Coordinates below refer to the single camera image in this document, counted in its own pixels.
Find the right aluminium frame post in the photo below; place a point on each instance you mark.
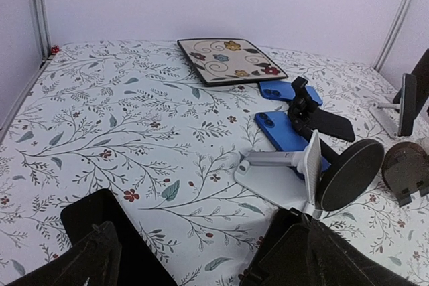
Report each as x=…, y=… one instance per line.
x=392, y=34

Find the round wooden base phone stand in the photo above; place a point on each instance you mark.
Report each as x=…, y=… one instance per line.
x=405, y=171

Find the blue phone near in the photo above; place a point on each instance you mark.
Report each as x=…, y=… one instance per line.
x=278, y=129

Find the dark brown cylinder cup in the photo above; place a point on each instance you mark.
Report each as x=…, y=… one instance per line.
x=420, y=72

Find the aluminium frame post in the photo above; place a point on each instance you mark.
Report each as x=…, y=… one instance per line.
x=392, y=34
x=40, y=26

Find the blue phone far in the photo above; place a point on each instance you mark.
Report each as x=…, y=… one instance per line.
x=285, y=91

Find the black gooseneck round-base phone stand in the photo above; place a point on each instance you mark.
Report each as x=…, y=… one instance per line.
x=350, y=172

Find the small red clip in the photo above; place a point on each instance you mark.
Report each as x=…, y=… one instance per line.
x=55, y=49

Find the black wedge phone stand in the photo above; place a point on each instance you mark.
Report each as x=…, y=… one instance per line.
x=284, y=256

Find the square floral ceramic plate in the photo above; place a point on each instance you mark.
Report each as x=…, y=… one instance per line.
x=229, y=61

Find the left aluminium frame post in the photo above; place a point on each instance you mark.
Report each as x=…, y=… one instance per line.
x=40, y=26

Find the black phone front edge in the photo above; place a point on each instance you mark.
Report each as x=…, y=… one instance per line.
x=138, y=265

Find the black phone on gooseneck stand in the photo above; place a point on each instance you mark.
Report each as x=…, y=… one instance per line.
x=332, y=124

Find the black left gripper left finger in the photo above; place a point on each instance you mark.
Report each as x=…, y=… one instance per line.
x=94, y=259

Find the blue phone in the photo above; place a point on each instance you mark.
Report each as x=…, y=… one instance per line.
x=278, y=129
x=285, y=91

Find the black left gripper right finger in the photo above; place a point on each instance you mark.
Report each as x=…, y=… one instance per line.
x=342, y=264

